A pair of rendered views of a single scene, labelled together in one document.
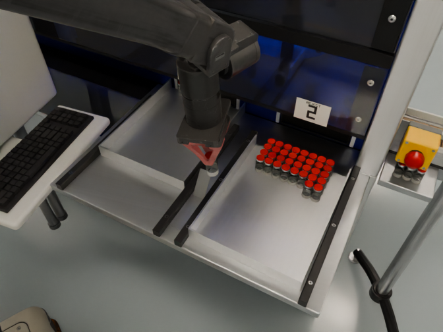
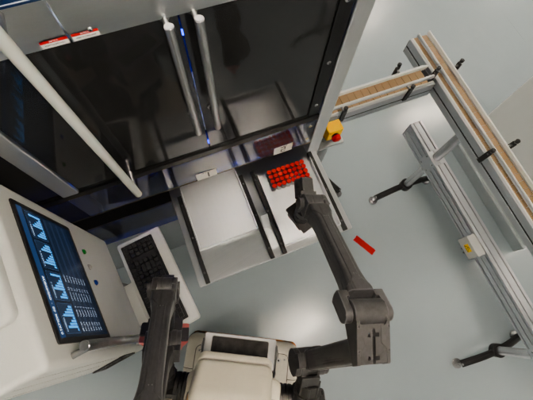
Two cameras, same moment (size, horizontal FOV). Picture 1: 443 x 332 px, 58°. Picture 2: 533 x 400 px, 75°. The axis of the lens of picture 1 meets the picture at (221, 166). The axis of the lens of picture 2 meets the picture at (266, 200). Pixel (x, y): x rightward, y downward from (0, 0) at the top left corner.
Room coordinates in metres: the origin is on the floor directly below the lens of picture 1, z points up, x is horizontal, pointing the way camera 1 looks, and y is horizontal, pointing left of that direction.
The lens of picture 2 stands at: (0.39, 0.39, 2.35)
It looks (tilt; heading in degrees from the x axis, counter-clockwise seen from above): 71 degrees down; 304
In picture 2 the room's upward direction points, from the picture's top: 7 degrees clockwise
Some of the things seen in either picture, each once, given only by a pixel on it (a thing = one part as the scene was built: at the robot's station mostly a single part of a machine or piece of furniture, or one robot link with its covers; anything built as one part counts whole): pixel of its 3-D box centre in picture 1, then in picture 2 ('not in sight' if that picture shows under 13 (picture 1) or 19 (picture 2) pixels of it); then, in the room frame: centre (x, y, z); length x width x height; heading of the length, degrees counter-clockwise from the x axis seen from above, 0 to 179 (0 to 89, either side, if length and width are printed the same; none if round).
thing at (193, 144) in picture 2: not in sight; (115, 123); (1.01, 0.25, 1.50); 0.47 x 0.01 x 0.59; 62
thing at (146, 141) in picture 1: (176, 128); (216, 203); (0.82, 0.12, 0.90); 0.34 x 0.26 x 0.04; 152
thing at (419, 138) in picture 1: (418, 146); (331, 128); (0.65, -0.45, 0.99); 0.08 x 0.07 x 0.07; 152
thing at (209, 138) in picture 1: (203, 108); (302, 214); (0.48, 0.03, 1.24); 0.10 x 0.07 x 0.07; 167
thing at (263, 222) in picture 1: (274, 201); (297, 199); (0.57, -0.12, 0.90); 0.34 x 0.26 x 0.04; 151
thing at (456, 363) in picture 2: not in sight; (492, 349); (-0.85, -0.45, 0.07); 0.50 x 0.08 x 0.14; 62
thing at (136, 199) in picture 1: (218, 172); (258, 206); (0.68, 0.01, 0.87); 0.70 x 0.48 x 0.02; 62
